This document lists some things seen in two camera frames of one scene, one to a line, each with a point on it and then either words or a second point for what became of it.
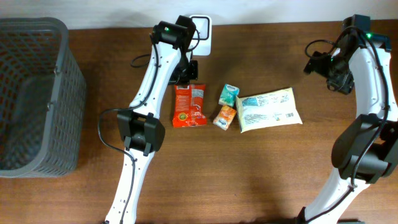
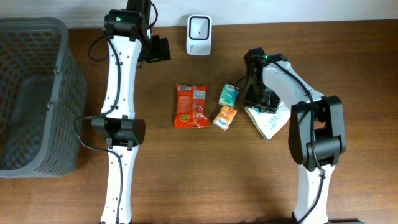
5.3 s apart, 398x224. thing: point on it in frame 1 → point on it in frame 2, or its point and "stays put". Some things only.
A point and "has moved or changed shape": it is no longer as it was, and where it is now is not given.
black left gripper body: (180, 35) → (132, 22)
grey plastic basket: (43, 98) stays put
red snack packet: (189, 105) stays put
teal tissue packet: (228, 95) stays put
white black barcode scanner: (201, 43) stays put
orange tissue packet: (224, 117) stays put
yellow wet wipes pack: (272, 109) has moved or changed shape
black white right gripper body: (337, 82) → (265, 101)
